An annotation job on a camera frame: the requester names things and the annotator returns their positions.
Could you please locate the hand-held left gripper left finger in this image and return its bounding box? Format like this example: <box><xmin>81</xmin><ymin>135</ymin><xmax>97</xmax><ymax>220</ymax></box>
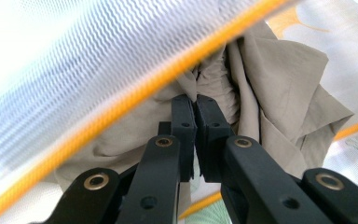
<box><xmin>115</xmin><ymin>93</ymin><xmax>198</xmax><ymax>224</ymax></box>

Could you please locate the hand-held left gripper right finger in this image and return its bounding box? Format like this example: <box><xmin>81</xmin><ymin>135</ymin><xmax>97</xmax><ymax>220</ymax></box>
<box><xmin>195</xmin><ymin>93</ymin><xmax>335</xmax><ymax>224</ymax></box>

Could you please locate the beige garment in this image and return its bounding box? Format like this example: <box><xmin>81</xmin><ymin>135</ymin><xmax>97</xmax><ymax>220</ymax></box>
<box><xmin>54</xmin><ymin>19</ymin><xmax>355</xmax><ymax>224</ymax></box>

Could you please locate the white leaf-print mesh laundry bag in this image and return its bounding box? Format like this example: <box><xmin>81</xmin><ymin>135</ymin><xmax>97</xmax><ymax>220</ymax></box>
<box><xmin>0</xmin><ymin>0</ymin><xmax>358</xmax><ymax>224</ymax></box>

